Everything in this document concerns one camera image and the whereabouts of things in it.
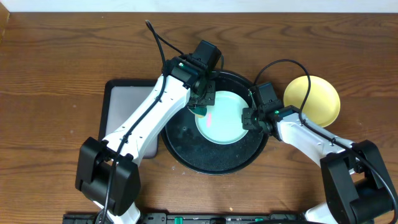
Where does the mint green plate front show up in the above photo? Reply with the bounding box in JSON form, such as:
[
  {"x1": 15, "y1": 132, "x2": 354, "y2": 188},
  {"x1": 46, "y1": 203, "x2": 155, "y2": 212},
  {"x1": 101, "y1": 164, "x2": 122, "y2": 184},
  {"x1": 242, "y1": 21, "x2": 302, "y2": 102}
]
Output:
[{"x1": 195, "y1": 91, "x2": 248, "y2": 144}]

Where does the green sponge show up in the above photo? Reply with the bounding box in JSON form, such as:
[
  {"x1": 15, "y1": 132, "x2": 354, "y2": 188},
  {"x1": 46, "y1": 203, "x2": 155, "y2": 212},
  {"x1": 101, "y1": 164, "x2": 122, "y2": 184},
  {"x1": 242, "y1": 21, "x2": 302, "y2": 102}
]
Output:
[{"x1": 187, "y1": 105, "x2": 207, "y2": 118}]

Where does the yellow plate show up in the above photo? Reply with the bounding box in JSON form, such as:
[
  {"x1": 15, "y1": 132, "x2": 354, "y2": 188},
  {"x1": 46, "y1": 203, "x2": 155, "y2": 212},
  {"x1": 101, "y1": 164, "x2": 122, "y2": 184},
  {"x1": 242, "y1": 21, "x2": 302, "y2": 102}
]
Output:
[{"x1": 283, "y1": 75, "x2": 341, "y2": 128}]

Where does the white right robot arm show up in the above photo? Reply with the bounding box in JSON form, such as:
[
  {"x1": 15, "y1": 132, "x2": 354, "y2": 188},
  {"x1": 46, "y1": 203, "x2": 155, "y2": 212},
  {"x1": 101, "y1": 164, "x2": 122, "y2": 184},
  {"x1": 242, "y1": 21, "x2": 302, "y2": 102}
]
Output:
[{"x1": 242, "y1": 105, "x2": 397, "y2": 223}]

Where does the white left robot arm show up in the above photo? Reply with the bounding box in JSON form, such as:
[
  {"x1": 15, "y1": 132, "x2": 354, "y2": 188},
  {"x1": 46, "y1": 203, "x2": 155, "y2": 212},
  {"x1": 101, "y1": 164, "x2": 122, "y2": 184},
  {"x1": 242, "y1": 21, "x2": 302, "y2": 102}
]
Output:
[{"x1": 75, "y1": 54, "x2": 224, "y2": 223}]

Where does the grey rectangular tray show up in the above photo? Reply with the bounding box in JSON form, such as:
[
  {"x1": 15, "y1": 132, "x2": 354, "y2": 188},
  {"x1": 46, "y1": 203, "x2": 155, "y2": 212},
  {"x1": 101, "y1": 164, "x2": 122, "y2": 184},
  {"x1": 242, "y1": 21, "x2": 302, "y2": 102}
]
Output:
[{"x1": 98, "y1": 79, "x2": 157, "y2": 141}]

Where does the black rail with green clips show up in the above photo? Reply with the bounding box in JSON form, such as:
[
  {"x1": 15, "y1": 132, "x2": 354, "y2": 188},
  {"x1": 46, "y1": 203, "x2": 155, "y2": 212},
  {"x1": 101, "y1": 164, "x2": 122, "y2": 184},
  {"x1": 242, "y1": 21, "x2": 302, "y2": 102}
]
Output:
[{"x1": 62, "y1": 213, "x2": 308, "y2": 224}]

